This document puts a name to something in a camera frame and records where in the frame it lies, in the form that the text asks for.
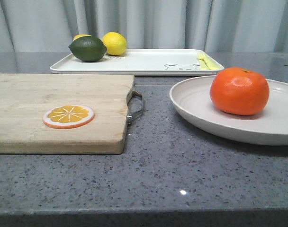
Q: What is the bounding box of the orange mandarin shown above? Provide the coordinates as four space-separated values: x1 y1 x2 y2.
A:
210 67 270 115

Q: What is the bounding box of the beige round plate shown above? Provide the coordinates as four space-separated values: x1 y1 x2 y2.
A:
170 76 288 146

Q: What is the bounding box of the white bear print tray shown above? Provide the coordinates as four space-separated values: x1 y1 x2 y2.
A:
50 49 220 76

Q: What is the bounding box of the yellow lemon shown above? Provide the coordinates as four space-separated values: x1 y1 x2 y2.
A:
102 32 127 56
73 34 90 41

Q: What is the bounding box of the orange slice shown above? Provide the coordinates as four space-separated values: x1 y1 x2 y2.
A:
42 105 95 129

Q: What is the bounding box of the yellow plastic fork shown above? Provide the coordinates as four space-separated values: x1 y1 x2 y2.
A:
197 52 224 70

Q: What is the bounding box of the yellow plastic utensil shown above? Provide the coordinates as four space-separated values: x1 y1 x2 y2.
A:
198 59 210 70

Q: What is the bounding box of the green lime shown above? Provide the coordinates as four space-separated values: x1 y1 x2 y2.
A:
69 36 107 62

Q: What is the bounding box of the wooden cutting board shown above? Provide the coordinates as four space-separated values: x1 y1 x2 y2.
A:
0 74 134 154

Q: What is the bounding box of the grey curtain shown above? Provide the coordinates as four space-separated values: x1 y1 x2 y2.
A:
0 0 288 53

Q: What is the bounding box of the metal board handle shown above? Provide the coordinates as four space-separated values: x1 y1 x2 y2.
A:
126 89 144 126

